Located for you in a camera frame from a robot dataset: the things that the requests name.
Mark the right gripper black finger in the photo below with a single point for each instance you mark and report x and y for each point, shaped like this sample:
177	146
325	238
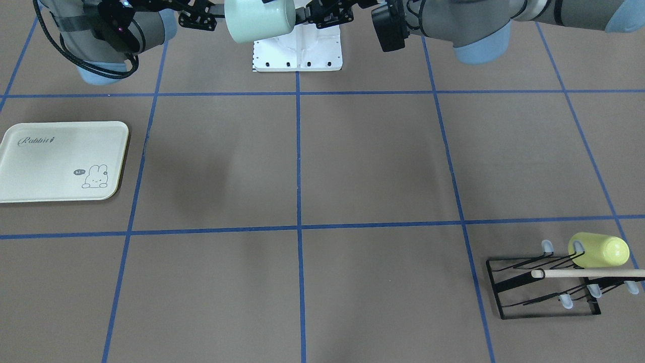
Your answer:
216	15

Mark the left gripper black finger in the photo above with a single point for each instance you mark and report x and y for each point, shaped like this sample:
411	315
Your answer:
305	17

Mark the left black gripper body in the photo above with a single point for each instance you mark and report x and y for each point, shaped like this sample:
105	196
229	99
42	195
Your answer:
352	8

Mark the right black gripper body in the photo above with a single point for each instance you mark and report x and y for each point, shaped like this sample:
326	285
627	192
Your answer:
174	8

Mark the pale green plastic cup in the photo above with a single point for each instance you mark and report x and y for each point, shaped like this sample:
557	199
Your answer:
249	21

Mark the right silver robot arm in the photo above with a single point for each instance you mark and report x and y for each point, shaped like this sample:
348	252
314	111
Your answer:
66	26

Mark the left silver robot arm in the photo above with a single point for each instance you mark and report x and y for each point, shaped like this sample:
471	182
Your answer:
479	31

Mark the cream rabbit print tray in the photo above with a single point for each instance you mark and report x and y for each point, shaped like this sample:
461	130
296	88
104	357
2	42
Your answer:
62	161

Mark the yellow-green plastic cup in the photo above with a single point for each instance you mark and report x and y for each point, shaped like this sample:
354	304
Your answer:
593	250

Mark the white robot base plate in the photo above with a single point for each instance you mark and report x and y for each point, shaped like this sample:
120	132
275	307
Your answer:
305	49

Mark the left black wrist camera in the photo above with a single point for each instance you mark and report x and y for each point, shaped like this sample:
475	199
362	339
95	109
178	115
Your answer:
389	22

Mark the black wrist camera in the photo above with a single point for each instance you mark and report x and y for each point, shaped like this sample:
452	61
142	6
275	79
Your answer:
111	22
389	22

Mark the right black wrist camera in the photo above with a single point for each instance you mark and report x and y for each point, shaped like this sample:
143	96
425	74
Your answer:
111	22

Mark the black wire cup rack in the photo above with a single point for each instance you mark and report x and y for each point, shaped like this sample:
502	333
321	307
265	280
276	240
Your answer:
551	285

